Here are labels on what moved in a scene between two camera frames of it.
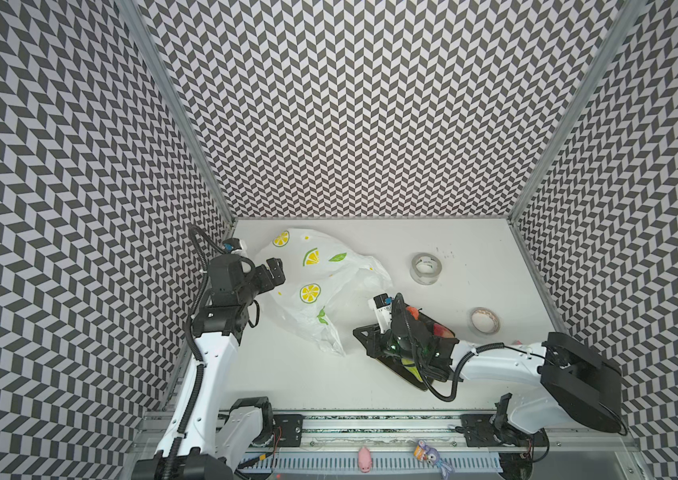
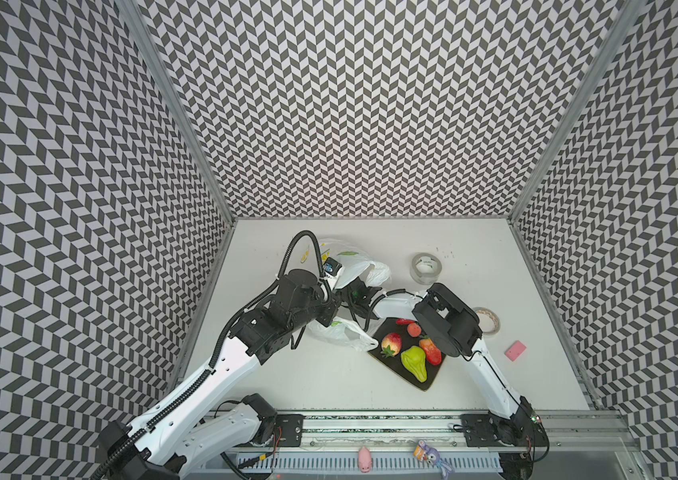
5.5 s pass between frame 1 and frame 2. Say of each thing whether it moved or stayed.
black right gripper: moved
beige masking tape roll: stayed
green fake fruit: stayed
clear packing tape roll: stayed
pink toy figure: stayed
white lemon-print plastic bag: moved
